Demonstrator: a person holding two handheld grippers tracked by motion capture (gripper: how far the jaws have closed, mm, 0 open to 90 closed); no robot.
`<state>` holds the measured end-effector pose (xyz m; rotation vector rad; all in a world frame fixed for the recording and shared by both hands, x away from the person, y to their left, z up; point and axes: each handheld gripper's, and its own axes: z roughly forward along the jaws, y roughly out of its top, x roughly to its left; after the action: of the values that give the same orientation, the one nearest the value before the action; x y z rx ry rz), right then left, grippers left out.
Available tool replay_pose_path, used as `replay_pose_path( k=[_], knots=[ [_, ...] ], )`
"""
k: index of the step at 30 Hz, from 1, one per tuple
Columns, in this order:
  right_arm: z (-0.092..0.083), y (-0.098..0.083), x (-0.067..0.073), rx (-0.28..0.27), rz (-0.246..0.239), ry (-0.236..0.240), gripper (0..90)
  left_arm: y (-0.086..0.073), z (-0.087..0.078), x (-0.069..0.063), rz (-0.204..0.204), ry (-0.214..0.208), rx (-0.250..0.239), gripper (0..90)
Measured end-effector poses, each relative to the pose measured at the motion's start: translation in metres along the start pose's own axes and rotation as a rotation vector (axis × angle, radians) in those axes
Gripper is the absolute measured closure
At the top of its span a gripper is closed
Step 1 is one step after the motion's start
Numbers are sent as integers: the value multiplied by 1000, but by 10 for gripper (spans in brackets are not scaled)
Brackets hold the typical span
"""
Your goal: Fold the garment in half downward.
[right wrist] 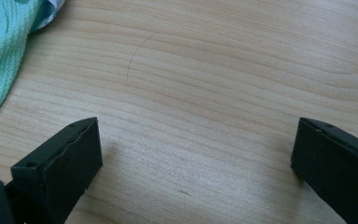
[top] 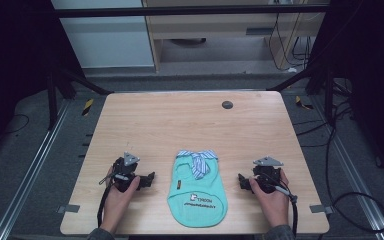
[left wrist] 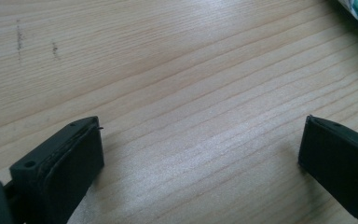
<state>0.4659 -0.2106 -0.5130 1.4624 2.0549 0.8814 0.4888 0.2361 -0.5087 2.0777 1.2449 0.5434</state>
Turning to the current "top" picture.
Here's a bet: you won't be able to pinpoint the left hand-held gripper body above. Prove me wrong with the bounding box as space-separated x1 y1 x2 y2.
112 151 142 193

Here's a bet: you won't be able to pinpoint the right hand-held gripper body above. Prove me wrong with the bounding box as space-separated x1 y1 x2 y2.
252 155 285 195

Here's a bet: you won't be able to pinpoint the mint green pet shirt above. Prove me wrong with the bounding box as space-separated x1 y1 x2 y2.
166 149 229 229

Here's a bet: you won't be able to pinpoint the person's left hand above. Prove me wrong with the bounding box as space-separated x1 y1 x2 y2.
99 166 142 234

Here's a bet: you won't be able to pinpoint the person's right hand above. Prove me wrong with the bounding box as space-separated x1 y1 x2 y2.
248 168 291 229

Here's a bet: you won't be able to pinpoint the grey tape piece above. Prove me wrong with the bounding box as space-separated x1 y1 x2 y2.
56 204 81 214
309 204 335 215

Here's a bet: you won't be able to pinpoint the yellow black striped tape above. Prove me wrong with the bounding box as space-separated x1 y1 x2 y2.
294 95 315 111
81 98 95 117

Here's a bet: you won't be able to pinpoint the white cabinet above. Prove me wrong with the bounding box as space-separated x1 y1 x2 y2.
50 0 156 70

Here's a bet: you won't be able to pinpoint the black curtain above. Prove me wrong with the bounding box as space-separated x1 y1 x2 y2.
308 0 384 186
0 0 81 161

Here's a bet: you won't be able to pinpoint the light wooden desk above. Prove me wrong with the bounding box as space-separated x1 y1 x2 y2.
141 0 332 73

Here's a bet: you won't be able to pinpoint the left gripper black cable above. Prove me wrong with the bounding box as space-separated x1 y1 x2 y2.
96 172 130 229

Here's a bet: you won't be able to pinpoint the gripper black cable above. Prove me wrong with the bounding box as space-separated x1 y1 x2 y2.
96 172 130 229
269 180 299 238

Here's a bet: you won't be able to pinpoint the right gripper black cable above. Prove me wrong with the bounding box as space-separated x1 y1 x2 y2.
269 180 299 238

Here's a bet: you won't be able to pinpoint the black floor cable loop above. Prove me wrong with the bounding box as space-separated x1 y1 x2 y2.
293 99 384 234

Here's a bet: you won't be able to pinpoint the aluminium floor rail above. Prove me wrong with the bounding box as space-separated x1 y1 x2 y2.
309 95 384 240
0 99 72 240

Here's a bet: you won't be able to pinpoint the black metal frame stand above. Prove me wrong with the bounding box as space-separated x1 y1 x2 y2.
266 64 337 127
45 61 115 132

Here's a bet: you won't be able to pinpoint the thin black floor cable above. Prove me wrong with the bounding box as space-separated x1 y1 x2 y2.
0 113 31 137

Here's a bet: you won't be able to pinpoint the hanging black desk cables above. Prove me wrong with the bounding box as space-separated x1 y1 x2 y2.
267 0 315 73

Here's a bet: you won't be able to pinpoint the black horizontal frame bar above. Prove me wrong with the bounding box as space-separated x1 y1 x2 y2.
50 3 332 20

